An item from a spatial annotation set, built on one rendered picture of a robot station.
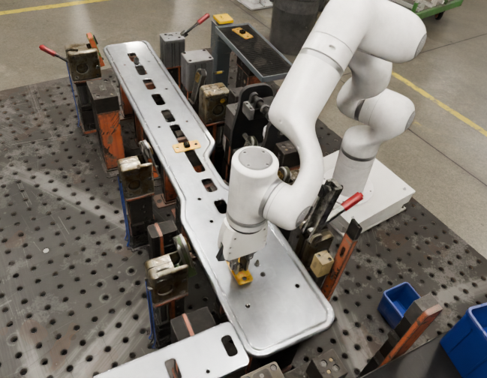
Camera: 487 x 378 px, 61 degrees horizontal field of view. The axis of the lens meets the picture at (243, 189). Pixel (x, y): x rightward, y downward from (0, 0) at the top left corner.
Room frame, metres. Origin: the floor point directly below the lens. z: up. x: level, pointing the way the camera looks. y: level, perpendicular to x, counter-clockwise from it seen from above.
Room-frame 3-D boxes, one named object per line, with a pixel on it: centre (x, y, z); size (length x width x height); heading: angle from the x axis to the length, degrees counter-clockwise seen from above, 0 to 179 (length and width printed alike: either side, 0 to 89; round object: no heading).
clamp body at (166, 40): (1.57, 0.36, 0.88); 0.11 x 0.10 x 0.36; 122
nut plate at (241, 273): (0.56, -0.02, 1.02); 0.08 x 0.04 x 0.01; 32
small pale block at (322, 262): (0.58, -0.21, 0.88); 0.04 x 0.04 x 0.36; 32
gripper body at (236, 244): (0.56, -0.02, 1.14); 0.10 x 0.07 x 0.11; 122
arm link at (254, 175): (0.56, -0.02, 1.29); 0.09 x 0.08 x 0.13; 60
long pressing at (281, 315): (0.99, 0.21, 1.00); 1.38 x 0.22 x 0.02; 32
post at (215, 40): (1.57, 0.16, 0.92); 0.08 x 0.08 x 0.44; 32
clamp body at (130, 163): (0.84, 0.31, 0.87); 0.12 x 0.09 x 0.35; 122
